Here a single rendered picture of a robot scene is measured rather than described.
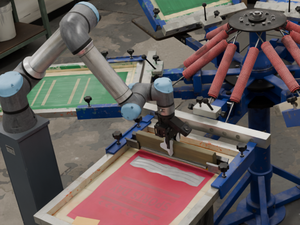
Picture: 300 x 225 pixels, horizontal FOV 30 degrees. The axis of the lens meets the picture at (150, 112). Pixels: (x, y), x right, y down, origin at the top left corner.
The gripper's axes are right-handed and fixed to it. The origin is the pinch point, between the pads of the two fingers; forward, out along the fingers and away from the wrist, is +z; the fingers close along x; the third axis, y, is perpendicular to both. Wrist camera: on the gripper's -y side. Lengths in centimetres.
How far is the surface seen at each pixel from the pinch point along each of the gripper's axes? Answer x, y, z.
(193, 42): -120, 64, 8
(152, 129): -14.1, 22.8, 3.2
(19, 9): -242, 380, 70
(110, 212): 41.4, 5.0, 5.3
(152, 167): 9.3, 6.7, 4.8
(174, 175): 10.2, -5.8, 4.5
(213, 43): -76, 22, -16
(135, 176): 17.5, 10.2, 5.3
